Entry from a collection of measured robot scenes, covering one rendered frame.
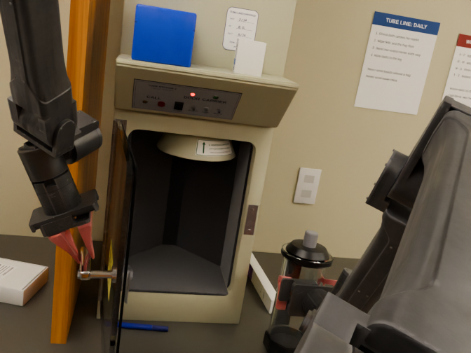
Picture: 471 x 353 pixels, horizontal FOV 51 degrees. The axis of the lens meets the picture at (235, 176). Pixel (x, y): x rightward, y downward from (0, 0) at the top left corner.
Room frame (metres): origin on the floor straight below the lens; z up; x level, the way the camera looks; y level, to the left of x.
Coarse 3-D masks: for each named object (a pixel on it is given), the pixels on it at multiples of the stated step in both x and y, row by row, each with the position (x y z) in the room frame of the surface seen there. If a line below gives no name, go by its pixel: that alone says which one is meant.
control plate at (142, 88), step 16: (144, 80) 0.86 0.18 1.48; (144, 96) 0.89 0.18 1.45; (160, 96) 0.90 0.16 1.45; (176, 96) 0.90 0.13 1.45; (208, 96) 0.90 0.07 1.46; (224, 96) 0.90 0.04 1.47; (240, 96) 0.90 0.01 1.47; (176, 112) 0.93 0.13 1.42; (192, 112) 0.94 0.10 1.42; (208, 112) 0.94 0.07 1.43; (224, 112) 0.94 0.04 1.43
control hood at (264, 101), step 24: (120, 72) 0.85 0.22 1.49; (144, 72) 0.85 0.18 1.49; (168, 72) 0.85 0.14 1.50; (192, 72) 0.86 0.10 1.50; (216, 72) 0.87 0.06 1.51; (120, 96) 0.89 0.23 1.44; (264, 96) 0.91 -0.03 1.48; (288, 96) 0.91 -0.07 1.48; (240, 120) 0.96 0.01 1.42; (264, 120) 0.97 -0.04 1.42
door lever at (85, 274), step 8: (80, 256) 0.72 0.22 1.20; (88, 256) 0.71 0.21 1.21; (80, 264) 0.69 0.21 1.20; (88, 264) 0.69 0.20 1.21; (80, 272) 0.66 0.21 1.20; (88, 272) 0.66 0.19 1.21; (96, 272) 0.67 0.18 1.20; (104, 272) 0.67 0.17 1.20; (112, 272) 0.67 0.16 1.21; (112, 280) 0.67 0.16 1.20
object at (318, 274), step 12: (288, 252) 0.93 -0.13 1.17; (288, 264) 0.93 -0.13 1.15; (288, 276) 0.92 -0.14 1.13; (300, 276) 0.91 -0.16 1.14; (312, 276) 0.91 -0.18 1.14; (324, 276) 0.93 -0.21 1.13; (276, 300) 0.93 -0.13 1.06; (288, 300) 0.91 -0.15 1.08; (276, 312) 0.92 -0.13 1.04; (276, 324) 0.92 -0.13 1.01; (288, 324) 0.90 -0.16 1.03; (300, 324) 0.90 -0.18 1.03; (276, 336) 0.91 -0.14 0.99; (288, 336) 0.90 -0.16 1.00; (300, 336) 0.90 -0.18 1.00
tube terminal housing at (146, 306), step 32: (128, 0) 0.94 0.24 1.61; (160, 0) 0.96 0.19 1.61; (192, 0) 0.97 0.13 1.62; (224, 0) 0.98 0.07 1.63; (256, 0) 0.99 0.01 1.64; (288, 0) 1.01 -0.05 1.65; (128, 32) 0.95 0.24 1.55; (256, 32) 1.00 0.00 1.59; (288, 32) 1.01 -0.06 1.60; (224, 64) 0.99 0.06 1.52; (128, 128) 0.95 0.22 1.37; (160, 128) 0.96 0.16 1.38; (192, 128) 0.98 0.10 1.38; (224, 128) 0.99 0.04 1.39; (256, 128) 1.00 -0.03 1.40; (256, 160) 1.01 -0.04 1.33; (256, 192) 1.01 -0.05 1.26; (256, 224) 1.01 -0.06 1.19; (160, 320) 0.97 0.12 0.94; (192, 320) 0.99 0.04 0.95; (224, 320) 1.00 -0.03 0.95
